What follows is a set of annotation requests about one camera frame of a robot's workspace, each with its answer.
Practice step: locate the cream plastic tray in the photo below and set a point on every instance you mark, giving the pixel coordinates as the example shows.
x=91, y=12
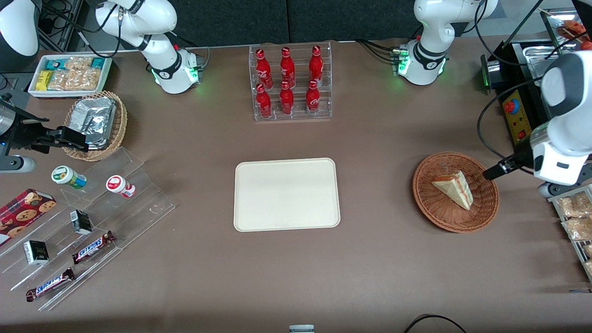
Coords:
x=286, y=194

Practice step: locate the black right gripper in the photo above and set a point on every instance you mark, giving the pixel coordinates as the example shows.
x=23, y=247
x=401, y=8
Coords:
x=23, y=133

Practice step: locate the light wicker basket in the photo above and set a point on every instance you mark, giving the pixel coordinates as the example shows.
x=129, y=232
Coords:
x=118, y=125

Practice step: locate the red cola bottle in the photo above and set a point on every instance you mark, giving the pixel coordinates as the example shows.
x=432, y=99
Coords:
x=263, y=69
x=263, y=104
x=287, y=68
x=313, y=99
x=286, y=101
x=316, y=65

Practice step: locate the clear rice cracker bag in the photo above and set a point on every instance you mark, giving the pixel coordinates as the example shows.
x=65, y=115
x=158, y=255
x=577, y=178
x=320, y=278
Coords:
x=62, y=79
x=87, y=78
x=78, y=63

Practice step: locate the green lid snack cup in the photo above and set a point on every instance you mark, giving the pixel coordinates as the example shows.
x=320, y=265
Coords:
x=67, y=176

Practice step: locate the yellow snack packet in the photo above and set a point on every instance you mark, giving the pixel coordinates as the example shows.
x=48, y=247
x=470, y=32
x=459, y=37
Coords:
x=44, y=81

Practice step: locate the red skewered food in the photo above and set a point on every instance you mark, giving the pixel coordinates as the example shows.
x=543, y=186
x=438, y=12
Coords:
x=573, y=27

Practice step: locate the grey metal snack tray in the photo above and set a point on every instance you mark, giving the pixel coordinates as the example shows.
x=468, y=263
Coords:
x=555, y=200

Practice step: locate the small black box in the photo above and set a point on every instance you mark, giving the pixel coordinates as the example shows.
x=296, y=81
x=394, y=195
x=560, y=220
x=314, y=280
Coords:
x=36, y=252
x=81, y=222

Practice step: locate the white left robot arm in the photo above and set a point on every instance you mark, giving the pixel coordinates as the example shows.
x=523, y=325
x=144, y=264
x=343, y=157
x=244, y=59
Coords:
x=428, y=60

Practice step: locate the triangular sandwich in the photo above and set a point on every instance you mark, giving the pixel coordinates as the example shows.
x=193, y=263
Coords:
x=455, y=189

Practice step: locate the white snack tray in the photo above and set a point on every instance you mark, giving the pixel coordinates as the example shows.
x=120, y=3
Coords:
x=69, y=93

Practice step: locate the brown snickers bar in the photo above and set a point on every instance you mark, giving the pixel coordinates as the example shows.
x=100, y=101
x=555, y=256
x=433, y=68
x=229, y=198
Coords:
x=92, y=247
x=50, y=284

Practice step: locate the dark partition panel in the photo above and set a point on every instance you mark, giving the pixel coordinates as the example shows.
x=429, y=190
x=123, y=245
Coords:
x=286, y=21

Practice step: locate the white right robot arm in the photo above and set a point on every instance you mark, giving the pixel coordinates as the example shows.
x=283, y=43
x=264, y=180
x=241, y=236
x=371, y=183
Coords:
x=172, y=69

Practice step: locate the red emergency stop button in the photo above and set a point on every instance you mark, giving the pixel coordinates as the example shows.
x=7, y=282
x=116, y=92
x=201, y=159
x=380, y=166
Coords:
x=511, y=107

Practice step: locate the red lid snack cup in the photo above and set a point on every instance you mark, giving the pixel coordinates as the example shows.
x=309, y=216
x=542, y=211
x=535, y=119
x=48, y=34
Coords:
x=118, y=185

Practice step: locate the red cookie box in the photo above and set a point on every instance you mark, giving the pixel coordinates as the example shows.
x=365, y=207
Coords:
x=23, y=212

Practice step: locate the grey edge object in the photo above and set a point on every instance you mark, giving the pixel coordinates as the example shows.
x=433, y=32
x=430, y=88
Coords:
x=301, y=329

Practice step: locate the black food warmer cabinet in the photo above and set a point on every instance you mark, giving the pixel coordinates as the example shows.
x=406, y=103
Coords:
x=513, y=64

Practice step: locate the clear acrylic bottle rack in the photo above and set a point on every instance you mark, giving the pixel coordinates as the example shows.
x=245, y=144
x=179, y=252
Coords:
x=298, y=115

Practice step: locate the clear acrylic stepped shelf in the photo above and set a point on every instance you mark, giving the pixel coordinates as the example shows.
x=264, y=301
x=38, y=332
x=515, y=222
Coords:
x=138, y=203

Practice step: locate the clear fried snack bag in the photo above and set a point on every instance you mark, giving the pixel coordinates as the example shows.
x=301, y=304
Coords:
x=579, y=229
x=576, y=206

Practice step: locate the teal snack packet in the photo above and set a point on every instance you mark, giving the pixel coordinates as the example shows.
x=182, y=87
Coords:
x=54, y=64
x=97, y=63

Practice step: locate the silver foil packages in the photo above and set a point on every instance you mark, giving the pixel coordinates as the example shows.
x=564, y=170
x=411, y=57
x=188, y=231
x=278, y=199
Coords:
x=95, y=120

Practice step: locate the brown wicker basket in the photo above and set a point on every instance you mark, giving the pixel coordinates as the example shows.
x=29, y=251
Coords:
x=444, y=217

